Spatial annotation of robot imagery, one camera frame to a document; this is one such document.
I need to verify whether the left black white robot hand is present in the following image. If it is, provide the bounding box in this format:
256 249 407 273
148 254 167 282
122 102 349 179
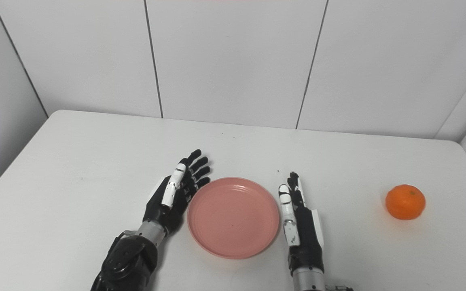
142 149 211 235

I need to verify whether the pink round plate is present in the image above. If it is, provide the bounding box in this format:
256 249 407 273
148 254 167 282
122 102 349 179
187 177 281 259

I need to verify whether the orange fruit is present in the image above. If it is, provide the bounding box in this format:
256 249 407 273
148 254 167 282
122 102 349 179
385 184 426 221

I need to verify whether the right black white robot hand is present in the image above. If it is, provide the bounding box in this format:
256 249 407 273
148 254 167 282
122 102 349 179
278 172 325 275

